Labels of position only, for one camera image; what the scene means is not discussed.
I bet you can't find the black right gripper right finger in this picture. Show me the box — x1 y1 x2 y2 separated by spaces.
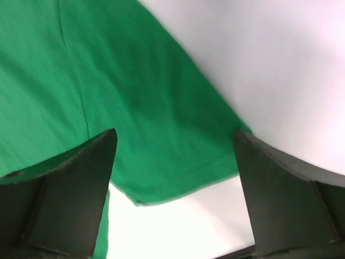
233 130 344 258

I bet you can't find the green t-shirt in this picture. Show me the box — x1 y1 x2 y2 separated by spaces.
0 0 253 259

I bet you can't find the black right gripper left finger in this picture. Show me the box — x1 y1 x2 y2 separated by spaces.
1 129 118 258

